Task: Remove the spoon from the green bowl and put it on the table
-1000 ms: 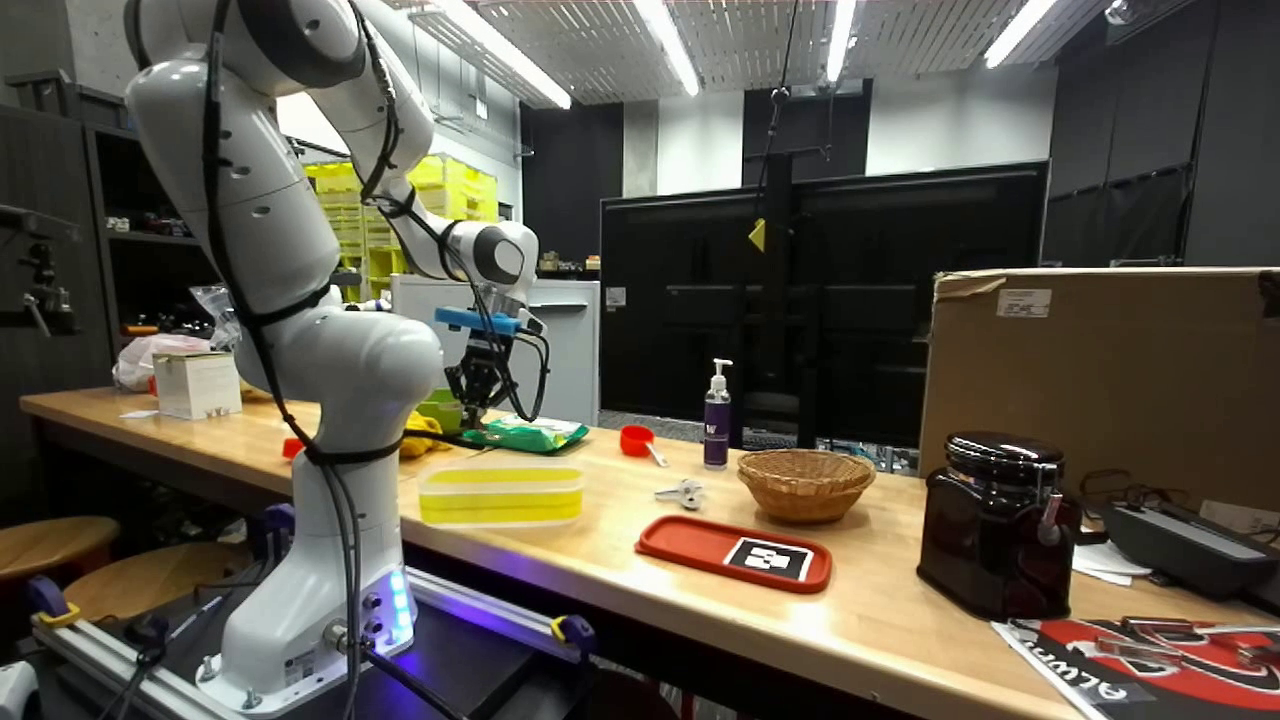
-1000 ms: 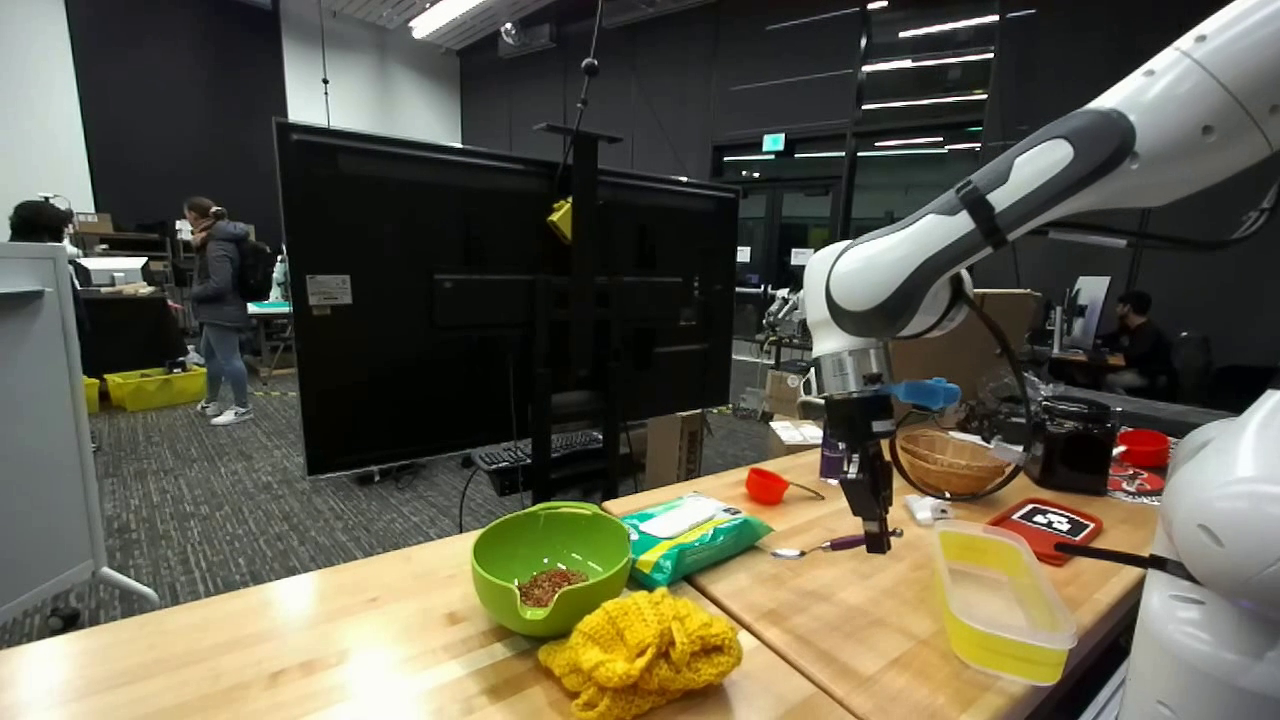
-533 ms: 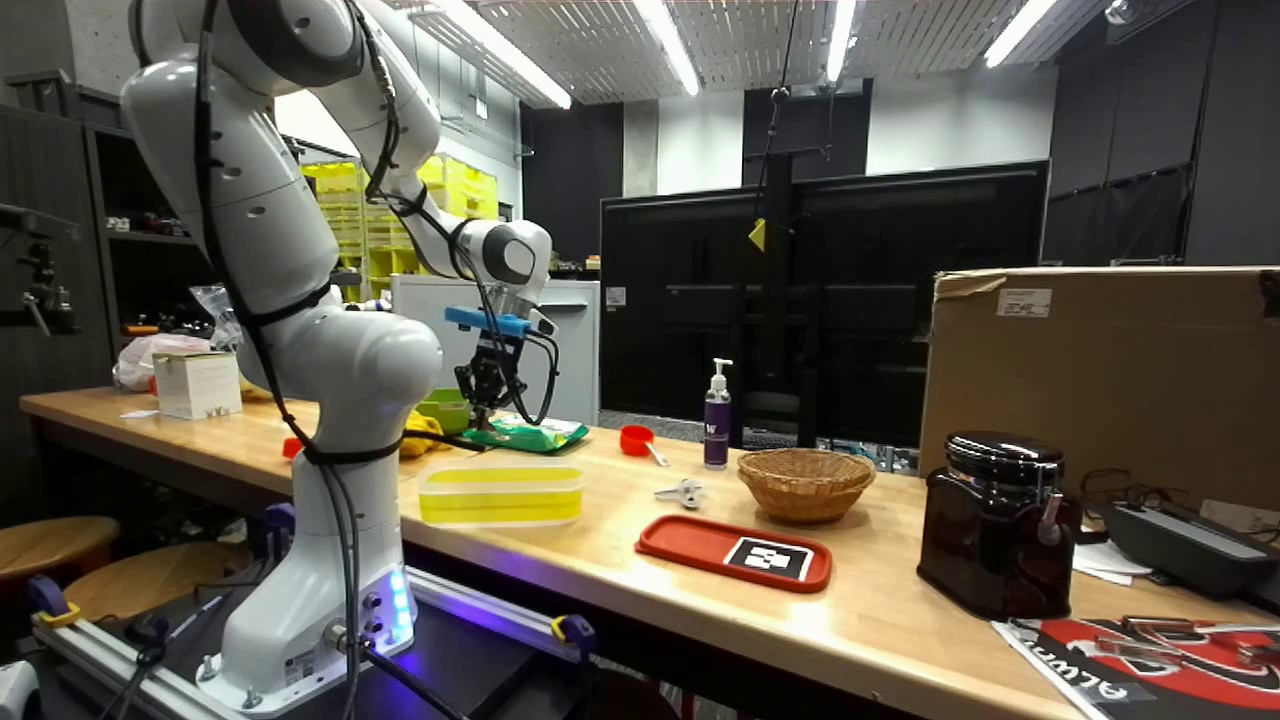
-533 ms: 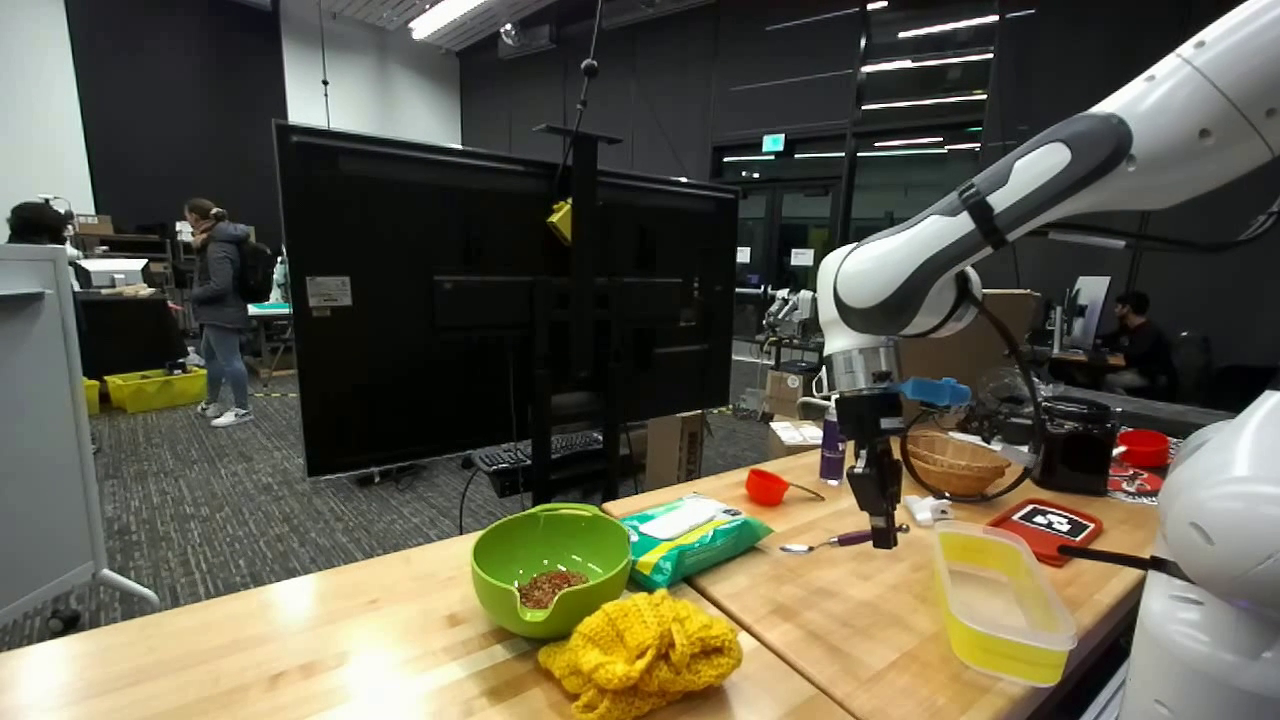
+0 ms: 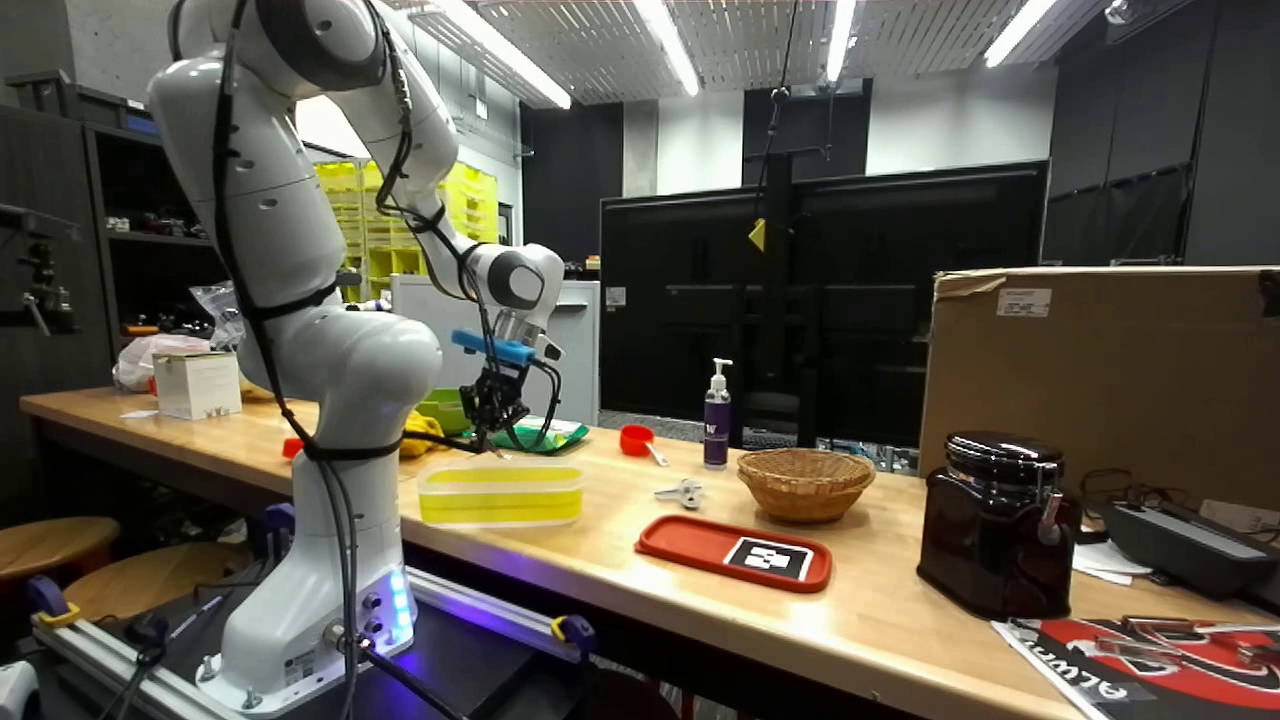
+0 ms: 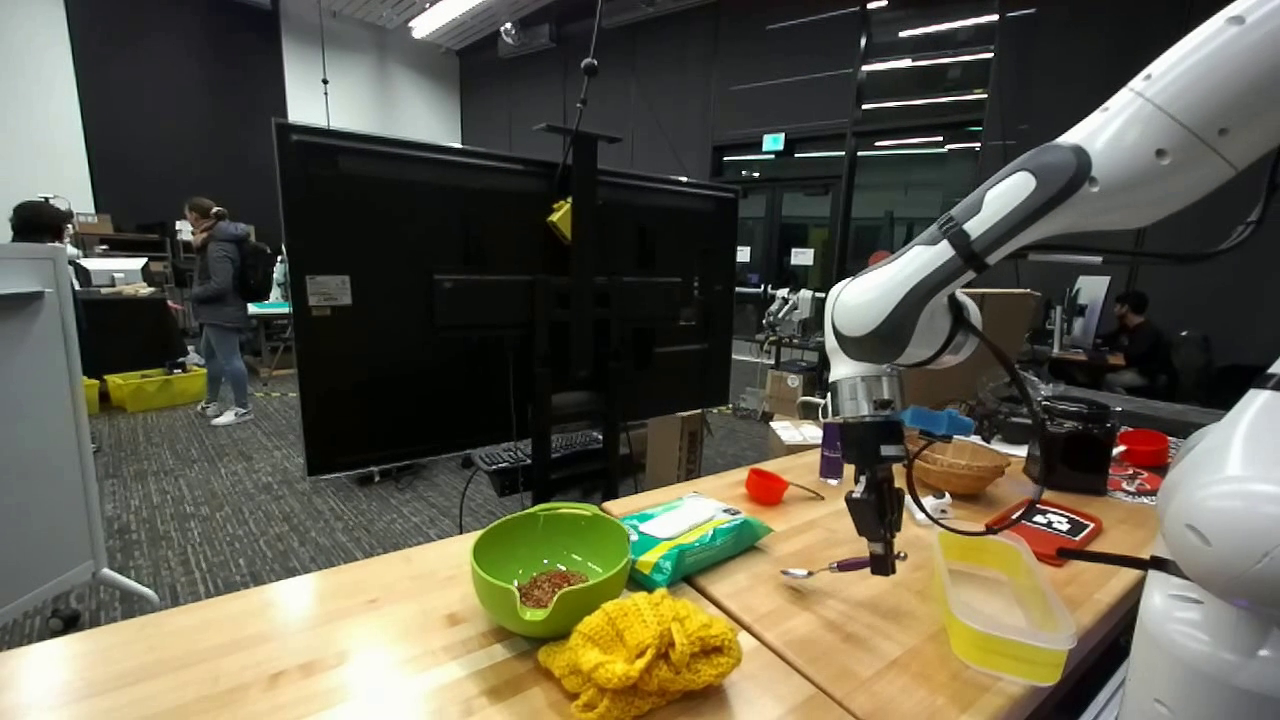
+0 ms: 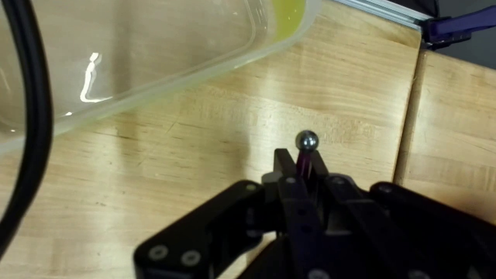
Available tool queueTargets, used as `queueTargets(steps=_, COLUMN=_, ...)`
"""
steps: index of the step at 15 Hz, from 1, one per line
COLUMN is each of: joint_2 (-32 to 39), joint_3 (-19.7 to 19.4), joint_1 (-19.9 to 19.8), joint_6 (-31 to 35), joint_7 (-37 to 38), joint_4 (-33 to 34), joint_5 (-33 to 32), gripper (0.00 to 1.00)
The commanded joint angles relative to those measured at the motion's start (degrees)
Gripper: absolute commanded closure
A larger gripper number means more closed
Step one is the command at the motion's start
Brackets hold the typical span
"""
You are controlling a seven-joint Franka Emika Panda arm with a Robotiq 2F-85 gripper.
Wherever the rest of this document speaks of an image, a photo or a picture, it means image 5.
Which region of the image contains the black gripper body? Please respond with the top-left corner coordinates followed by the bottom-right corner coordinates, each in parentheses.
top-left (460, 356), bottom-right (535, 424)

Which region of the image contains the dark metal spoon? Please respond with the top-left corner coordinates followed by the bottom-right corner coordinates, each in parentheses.
top-left (452, 424), bottom-right (507, 466)

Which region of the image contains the green bowl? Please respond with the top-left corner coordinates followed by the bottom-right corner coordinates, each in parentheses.
top-left (411, 386), bottom-right (481, 439)

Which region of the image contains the yellow transparent plastic container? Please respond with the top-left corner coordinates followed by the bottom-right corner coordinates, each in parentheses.
top-left (415, 462), bottom-right (589, 527)

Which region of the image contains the red measuring scoop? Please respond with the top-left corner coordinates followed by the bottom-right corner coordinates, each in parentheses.
top-left (615, 421), bottom-right (663, 467)

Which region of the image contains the yellow sign board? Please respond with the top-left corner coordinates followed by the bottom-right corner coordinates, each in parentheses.
top-left (310, 156), bottom-right (507, 309)

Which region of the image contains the purple pump sanitizer bottle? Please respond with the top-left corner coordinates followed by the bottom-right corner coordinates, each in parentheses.
top-left (699, 356), bottom-right (739, 471)

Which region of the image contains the red tray with marker tag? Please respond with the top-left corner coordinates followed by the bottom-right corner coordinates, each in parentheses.
top-left (636, 514), bottom-right (834, 598)

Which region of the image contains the clear plastic bag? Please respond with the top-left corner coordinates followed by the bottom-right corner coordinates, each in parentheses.
top-left (186, 277), bottom-right (252, 361)

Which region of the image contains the small white box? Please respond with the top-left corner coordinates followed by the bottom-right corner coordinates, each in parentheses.
top-left (151, 349), bottom-right (249, 424)

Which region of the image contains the wicker basket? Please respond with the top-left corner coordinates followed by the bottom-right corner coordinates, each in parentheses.
top-left (735, 445), bottom-right (879, 527)

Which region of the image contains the pinkish white plastic bag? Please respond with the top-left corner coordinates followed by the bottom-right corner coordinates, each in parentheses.
top-left (109, 333), bottom-right (217, 395)

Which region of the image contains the round wooden stool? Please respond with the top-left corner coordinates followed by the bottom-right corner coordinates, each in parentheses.
top-left (0, 514), bottom-right (123, 591)
top-left (59, 536), bottom-right (256, 631)

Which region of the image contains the dark shelving unit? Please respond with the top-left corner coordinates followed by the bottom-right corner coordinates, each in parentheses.
top-left (0, 74), bottom-right (233, 393)

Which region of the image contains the black glossy appliance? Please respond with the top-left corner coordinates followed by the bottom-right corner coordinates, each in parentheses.
top-left (914, 428), bottom-right (1078, 623)

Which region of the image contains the large cardboard box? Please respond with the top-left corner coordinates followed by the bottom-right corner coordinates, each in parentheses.
top-left (914, 263), bottom-right (1280, 516)

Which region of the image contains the dark grey desk device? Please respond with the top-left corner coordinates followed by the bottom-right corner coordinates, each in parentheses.
top-left (1107, 495), bottom-right (1280, 608)

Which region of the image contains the red black printed poster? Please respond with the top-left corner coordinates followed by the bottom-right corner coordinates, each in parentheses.
top-left (991, 611), bottom-right (1280, 720)

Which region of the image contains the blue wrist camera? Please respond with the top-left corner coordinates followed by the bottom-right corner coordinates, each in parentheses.
top-left (448, 327), bottom-right (539, 371)

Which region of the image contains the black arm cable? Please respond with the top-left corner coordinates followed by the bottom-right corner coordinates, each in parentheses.
top-left (164, 0), bottom-right (569, 720)

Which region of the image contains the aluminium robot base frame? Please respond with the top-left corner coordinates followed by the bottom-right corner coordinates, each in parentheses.
top-left (23, 566), bottom-right (604, 720)

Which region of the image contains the black wall-mounted tool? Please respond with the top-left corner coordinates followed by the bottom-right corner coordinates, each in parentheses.
top-left (0, 200), bottom-right (81, 339)

